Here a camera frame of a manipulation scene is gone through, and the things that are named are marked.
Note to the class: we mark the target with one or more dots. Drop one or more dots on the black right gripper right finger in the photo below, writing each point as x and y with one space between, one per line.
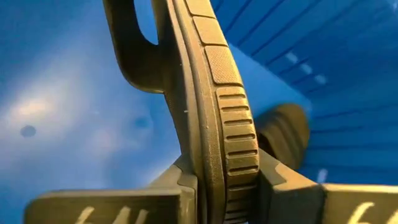
311 205

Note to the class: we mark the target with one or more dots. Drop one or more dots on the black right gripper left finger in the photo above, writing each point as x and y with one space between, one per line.
124 208

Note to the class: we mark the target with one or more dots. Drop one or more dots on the blue plastic bin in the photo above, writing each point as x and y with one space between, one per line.
62 62

